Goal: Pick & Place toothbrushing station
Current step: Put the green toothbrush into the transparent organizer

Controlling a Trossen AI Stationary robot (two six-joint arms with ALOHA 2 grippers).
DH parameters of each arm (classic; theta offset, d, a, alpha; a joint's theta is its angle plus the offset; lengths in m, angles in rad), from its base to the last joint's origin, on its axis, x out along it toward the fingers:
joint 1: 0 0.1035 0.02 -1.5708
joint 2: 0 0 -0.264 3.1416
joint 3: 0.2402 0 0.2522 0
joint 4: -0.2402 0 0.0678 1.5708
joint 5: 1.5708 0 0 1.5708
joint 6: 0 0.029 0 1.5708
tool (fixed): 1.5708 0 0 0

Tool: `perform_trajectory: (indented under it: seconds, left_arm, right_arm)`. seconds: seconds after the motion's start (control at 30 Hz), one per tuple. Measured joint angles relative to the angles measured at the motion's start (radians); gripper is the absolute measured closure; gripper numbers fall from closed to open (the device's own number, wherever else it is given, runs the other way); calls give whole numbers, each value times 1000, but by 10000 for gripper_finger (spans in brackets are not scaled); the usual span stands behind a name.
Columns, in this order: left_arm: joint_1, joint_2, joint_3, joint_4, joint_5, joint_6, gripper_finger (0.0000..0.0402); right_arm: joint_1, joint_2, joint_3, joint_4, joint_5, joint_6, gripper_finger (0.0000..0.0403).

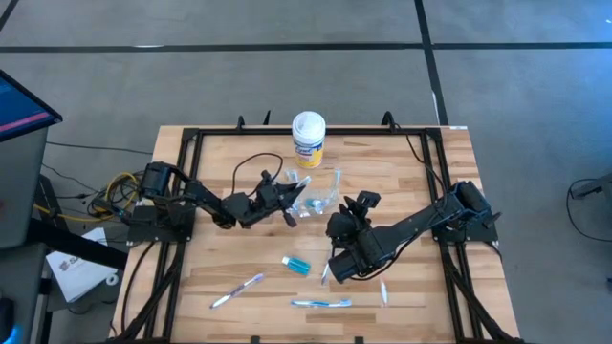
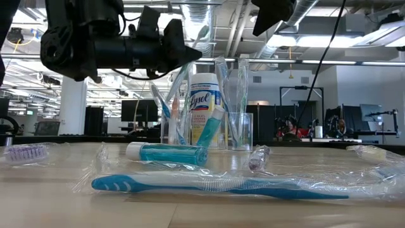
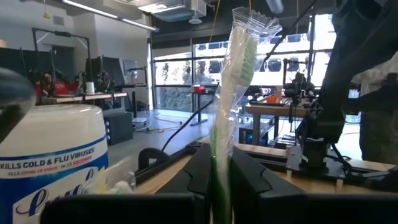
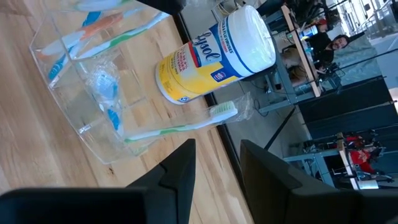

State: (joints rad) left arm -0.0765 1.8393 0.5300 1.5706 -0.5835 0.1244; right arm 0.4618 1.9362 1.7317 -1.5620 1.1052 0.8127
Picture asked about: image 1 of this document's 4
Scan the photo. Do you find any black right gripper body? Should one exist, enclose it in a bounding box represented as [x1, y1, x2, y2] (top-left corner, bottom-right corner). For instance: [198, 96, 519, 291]
[339, 190, 383, 226]

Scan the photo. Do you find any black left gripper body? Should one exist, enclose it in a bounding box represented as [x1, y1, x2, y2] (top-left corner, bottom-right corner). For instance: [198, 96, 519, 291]
[248, 170, 297, 228]

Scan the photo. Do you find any blue white toothbrush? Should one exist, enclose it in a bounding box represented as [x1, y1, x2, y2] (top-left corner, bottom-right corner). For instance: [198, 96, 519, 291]
[290, 298, 354, 309]

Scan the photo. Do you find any Lysol wipes canister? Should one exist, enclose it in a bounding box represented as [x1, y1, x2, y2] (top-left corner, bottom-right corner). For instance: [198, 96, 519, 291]
[291, 110, 327, 169]

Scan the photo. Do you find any black metal beam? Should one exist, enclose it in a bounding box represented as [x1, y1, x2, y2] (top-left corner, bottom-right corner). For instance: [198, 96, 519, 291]
[26, 217, 129, 269]

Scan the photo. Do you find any white printed booklet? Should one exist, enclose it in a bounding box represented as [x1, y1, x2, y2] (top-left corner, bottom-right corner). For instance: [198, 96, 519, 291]
[46, 227, 120, 303]

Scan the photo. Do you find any grey floor box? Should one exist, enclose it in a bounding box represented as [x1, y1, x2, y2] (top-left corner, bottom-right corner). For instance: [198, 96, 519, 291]
[571, 171, 612, 201]

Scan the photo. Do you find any grey cabinet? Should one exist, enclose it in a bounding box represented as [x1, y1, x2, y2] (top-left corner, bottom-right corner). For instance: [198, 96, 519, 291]
[0, 126, 49, 249]

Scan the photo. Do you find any tilted flat screen monitor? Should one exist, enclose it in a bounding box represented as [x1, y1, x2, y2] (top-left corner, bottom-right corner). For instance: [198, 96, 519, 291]
[0, 70, 63, 143]

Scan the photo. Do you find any black left wrist camera cable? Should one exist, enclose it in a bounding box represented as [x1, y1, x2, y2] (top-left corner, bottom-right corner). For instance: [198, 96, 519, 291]
[231, 151, 285, 196]

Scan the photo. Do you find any black metal table frame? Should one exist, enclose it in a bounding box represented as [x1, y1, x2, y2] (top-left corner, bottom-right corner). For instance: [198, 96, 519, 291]
[112, 124, 527, 344]

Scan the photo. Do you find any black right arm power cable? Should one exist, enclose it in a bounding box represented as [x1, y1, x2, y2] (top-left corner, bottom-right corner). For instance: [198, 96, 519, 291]
[394, 122, 450, 197]

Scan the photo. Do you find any thin black floor cable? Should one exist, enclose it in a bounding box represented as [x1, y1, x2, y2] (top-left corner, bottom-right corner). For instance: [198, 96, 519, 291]
[45, 140, 154, 157]

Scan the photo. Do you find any yellow cable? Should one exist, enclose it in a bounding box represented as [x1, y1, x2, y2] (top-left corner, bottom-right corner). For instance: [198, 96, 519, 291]
[33, 170, 141, 225]

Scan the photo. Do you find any black looped floor cable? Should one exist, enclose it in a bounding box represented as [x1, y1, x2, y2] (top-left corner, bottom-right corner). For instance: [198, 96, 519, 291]
[566, 177, 612, 244]

